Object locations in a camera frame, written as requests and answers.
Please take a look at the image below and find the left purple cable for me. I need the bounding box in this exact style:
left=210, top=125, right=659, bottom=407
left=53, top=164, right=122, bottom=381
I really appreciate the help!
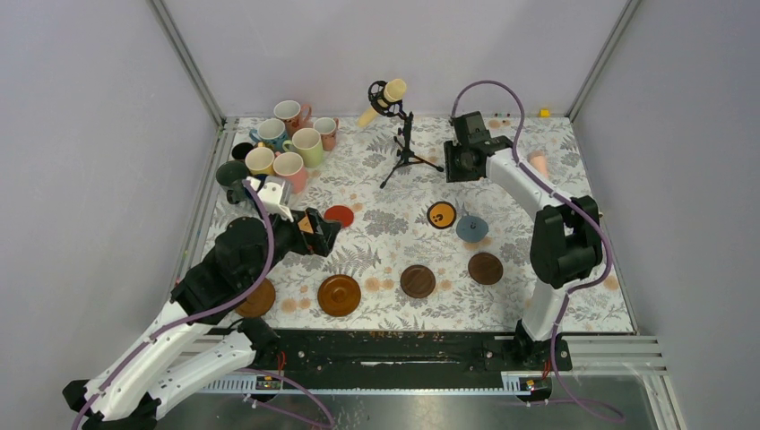
left=71, top=178, right=277, bottom=430

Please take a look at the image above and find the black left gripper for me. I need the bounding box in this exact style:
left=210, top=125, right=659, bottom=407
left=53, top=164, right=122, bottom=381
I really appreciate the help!
left=246, top=205, right=342, bottom=288

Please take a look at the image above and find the red round coaster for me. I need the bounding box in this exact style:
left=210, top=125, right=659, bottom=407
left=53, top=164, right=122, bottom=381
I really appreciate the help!
left=324, top=205, right=355, bottom=228

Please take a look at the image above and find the black microphone tripod stand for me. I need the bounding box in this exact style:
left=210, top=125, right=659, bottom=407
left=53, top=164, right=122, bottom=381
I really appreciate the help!
left=379, top=110, right=445, bottom=189

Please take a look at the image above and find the black mug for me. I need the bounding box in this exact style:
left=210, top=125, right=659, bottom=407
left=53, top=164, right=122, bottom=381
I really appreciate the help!
left=229, top=142, right=255, bottom=161

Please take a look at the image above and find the orange black face coaster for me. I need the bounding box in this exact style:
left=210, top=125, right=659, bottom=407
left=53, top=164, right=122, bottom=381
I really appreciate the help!
left=426, top=201, right=457, bottom=229

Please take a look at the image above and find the dark brown middle coaster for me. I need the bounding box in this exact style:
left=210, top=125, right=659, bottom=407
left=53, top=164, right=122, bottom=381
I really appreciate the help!
left=400, top=264, right=436, bottom=298

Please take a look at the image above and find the brown wooden knob lid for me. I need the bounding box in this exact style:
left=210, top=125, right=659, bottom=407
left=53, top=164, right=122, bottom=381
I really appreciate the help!
left=317, top=274, right=361, bottom=317

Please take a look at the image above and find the dark green mug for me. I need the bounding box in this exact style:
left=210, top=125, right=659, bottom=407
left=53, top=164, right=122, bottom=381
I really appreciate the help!
left=215, top=160, right=249, bottom=204

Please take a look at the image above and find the light green mug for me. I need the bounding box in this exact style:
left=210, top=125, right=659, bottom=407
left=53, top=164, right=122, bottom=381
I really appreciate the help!
left=283, top=127, right=324, bottom=168

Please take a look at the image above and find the cream microphone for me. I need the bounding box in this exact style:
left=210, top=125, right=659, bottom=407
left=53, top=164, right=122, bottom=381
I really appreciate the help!
left=357, top=79, right=407, bottom=128

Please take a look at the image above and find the salmon mug with handle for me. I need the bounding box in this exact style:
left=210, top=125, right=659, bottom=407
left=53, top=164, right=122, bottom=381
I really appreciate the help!
left=273, top=100, right=313, bottom=137

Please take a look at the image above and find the yellow mug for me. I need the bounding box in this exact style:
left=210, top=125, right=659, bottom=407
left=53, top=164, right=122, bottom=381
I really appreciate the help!
left=244, top=146, right=276, bottom=176

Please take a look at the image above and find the pink cylindrical roller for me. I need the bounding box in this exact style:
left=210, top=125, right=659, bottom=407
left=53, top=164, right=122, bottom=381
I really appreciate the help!
left=528, top=150, right=550, bottom=180

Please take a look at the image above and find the small pink mug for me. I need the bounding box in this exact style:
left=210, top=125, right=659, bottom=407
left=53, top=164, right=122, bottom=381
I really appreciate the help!
left=314, top=117, right=340, bottom=151

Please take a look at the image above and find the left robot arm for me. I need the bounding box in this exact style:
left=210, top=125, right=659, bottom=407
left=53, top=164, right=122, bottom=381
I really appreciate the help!
left=63, top=208, right=341, bottom=429

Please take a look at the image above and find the blue round coaster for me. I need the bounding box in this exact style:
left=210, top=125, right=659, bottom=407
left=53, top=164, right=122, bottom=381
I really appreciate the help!
left=455, top=215, right=489, bottom=244

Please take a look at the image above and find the floral table mat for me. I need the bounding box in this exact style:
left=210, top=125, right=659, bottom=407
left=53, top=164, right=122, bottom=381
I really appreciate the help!
left=198, top=116, right=635, bottom=333

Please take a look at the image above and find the dark brown right coaster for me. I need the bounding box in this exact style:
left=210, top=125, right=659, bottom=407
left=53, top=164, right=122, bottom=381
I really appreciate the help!
left=468, top=253, right=504, bottom=286

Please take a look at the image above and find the dark brown coaster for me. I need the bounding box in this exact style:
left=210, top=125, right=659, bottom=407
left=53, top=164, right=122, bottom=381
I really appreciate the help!
left=468, top=253, right=504, bottom=286
left=400, top=264, right=436, bottom=298

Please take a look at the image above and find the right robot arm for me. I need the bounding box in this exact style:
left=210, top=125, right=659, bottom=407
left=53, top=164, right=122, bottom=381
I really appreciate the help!
left=444, top=112, right=603, bottom=369

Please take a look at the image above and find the blue patterned mug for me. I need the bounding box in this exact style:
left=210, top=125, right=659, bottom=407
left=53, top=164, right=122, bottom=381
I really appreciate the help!
left=249, top=118, right=289, bottom=152

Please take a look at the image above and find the brown wooden left coaster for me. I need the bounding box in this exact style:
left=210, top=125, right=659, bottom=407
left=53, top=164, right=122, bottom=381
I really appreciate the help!
left=235, top=279, right=276, bottom=318

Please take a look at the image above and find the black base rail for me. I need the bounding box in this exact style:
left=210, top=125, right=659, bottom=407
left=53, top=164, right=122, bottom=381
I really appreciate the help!
left=222, top=317, right=574, bottom=393

